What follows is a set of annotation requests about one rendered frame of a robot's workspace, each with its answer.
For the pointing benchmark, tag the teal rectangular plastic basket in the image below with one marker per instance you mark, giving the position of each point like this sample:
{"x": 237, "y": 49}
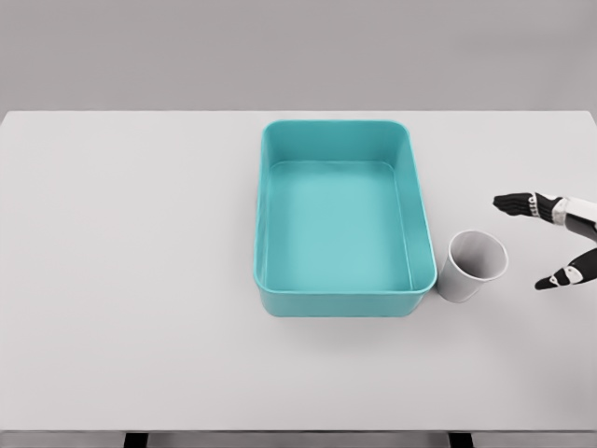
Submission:
{"x": 342, "y": 224}

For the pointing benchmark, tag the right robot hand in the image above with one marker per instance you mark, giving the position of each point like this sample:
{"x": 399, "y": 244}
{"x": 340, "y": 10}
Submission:
{"x": 543, "y": 206}

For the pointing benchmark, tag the white paper cup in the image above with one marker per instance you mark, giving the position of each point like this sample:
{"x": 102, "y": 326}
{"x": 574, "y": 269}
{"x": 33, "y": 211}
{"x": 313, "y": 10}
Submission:
{"x": 466, "y": 280}

